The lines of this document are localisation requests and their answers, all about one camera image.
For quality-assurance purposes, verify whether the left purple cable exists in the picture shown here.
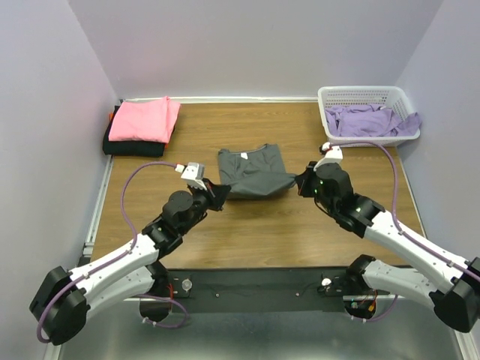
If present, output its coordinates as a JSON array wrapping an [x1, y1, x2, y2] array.
[[35, 160, 191, 345]]

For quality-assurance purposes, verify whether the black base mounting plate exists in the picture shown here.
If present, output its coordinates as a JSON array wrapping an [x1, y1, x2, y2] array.
[[169, 266, 361, 314]]

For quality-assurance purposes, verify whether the dark grey t-shirt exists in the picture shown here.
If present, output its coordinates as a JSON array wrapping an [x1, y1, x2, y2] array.
[[217, 144, 296, 200]]

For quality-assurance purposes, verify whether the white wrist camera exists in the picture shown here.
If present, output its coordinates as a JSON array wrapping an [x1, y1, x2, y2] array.
[[175, 162, 207, 191], [315, 142, 343, 170]]

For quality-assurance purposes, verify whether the purple t-shirt in basket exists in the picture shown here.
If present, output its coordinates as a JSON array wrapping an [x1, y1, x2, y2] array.
[[324, 103, 422, 137]]

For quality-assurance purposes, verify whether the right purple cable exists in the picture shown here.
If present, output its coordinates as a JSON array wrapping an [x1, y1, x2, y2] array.
[[325, 141, 480, 324]]

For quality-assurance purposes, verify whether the purple cable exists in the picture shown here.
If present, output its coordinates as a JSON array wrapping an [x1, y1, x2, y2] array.
[[325, 141, 480, 324], [35, 160, 191, 345]]

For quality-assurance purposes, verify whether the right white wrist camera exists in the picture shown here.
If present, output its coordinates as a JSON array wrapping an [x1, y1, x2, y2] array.
[[315, 142, 343, 170]]

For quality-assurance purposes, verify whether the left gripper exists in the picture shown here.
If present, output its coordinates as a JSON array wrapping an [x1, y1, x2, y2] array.
[[179, 178, 231, 235]]

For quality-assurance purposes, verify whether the white plastic laundry basket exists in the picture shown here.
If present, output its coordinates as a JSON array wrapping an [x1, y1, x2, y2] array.
[[318, 85, 422, 146]]

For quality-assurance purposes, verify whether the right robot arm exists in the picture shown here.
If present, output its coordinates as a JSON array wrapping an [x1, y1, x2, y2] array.
[[295, 162, 479, 333]]

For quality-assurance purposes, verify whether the folded black t-shirt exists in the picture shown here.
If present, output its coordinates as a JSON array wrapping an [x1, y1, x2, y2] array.
[[102, 112, 167, 158]]

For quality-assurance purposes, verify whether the folded pink t-shirt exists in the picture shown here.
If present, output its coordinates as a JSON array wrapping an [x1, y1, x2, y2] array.
[[109, 97, 181, 143]]

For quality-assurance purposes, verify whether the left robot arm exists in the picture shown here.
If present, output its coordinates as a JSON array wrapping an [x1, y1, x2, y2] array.
[[29, 179, 231, 345]]

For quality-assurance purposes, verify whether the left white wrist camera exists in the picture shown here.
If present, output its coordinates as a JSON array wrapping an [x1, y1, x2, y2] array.
[[175, 162, 207, 191]]

